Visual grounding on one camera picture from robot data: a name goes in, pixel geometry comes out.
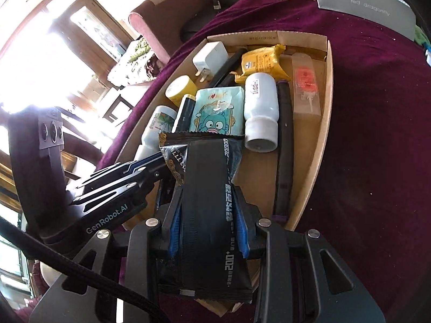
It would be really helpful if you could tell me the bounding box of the cardboard box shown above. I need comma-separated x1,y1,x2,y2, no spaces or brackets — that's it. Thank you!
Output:
114,30,334,317

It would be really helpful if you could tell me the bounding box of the maroon armchair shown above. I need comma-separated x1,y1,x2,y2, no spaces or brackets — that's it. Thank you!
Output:
128,0,219,66

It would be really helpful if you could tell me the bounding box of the wooden glass cabinet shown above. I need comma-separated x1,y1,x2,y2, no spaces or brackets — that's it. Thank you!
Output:
0,0,135,85

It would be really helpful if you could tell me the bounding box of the white power adapter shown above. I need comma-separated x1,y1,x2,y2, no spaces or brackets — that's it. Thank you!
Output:
193,41,229,85

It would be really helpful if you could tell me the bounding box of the yellow round tin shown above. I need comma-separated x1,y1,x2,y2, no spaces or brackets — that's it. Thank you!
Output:
165,76,196,106

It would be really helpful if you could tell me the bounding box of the purple cap marker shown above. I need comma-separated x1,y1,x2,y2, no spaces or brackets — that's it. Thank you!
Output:
272,80,294,221

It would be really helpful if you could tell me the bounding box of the floral cloth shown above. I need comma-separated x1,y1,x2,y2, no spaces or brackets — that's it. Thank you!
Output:
108,37,162,86

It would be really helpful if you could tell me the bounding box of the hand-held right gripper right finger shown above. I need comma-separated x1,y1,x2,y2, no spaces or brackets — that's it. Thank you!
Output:
234,188,386,323

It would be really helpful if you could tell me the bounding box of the clear plastic packet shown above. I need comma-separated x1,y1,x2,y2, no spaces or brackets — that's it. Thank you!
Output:
291,53,322,117

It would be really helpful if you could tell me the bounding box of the grey shoe box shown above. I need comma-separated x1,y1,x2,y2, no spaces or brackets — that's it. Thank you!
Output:
309,0,417,41

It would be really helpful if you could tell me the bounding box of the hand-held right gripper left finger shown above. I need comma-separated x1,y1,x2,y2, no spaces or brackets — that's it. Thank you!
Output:
29,195,184,323

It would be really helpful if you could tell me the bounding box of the black foil sachet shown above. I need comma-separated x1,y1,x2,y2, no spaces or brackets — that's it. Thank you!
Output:
158,131,254,305

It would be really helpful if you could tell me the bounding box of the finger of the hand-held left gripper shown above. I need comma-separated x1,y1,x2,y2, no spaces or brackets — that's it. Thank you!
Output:
79,151,167,191
69,165,171,209

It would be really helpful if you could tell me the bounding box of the black braided cable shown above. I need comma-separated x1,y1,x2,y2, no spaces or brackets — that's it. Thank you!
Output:
0,215,171,323

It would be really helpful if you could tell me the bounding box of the orange cracker packet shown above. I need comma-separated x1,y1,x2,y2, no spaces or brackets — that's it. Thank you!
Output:
235,44,287,85

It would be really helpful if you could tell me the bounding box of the teal cartoon tissue pack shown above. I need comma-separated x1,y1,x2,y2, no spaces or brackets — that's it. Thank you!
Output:
189,86,246,137

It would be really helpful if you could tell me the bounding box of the peach cap marker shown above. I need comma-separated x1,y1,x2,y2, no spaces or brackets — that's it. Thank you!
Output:
172,95,196,133

